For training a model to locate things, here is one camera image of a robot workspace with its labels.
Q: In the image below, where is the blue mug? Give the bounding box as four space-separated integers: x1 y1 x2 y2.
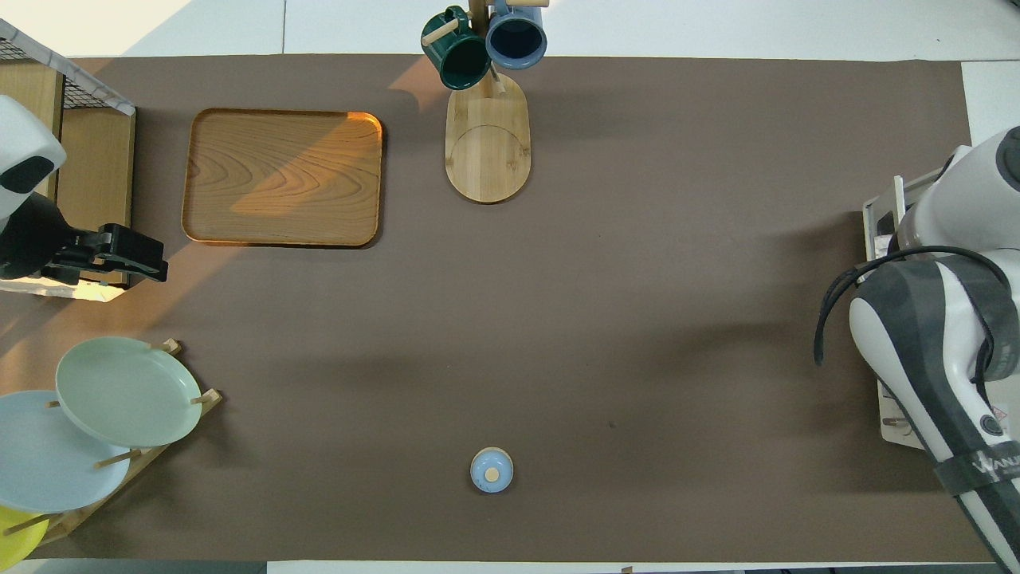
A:
484 0 548 70

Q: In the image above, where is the brown table mat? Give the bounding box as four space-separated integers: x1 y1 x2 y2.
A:
0 53 1018 564

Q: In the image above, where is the wooden mug tree stand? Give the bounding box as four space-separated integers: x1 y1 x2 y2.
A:
421 0 551 205

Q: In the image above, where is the wooden shelf with wire basket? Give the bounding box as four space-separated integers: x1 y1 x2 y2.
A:
0 19 137 304

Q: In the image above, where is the dark green mug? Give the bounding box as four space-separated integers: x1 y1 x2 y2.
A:
421 6 492 91

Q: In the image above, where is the yellow plate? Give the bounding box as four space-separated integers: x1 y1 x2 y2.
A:
0 505 50 564

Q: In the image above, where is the small blue lidded jar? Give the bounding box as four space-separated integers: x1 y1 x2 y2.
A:
469 447 515 494

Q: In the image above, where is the toaster oven glass door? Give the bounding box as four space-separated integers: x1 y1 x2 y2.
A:
864 175 911 265

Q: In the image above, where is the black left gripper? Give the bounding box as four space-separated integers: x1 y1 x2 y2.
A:
80 224 170 282

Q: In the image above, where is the cream toaster oven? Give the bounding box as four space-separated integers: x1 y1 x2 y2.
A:
862 163 1020 463

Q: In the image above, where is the wooden plate rack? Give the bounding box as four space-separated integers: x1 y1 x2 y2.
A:
0 338 224 546

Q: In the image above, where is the pale green plate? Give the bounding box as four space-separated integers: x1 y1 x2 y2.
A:
55 336 203 449

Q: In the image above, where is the pale blue racked plate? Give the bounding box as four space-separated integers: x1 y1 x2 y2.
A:
0 390 132 514

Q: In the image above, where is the wooden serving tray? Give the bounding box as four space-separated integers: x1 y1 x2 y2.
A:
181 108 385 248

